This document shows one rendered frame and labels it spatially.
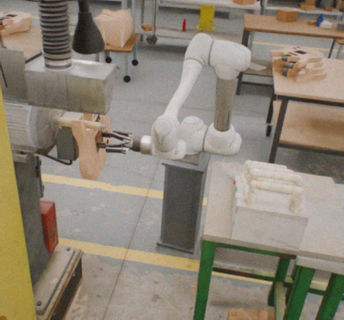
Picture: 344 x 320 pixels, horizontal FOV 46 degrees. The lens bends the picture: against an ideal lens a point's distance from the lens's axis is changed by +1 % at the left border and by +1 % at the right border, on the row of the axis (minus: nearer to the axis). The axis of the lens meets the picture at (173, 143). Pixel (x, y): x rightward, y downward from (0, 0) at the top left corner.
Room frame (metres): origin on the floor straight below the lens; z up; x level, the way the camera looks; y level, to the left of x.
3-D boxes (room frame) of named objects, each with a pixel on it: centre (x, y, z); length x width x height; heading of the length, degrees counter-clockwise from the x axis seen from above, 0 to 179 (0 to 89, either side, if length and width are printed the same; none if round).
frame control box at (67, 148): (1.78, 0.61, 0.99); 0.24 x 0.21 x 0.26; 83
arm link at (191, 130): (2.20, -0.11, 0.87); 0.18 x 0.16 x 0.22; 74
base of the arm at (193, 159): (2.21, -0.08, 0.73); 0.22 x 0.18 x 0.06; 76
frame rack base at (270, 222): (1.27, -0.40, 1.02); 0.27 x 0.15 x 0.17; 83
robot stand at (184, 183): (2.21, -0.10, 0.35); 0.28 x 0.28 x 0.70; 76
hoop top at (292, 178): (1.31, -0.41, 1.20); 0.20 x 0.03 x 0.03; 82
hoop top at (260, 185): (1.23, -0.40, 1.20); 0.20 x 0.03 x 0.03; 82
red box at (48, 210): (1.71, 0.77, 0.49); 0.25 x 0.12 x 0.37; 83
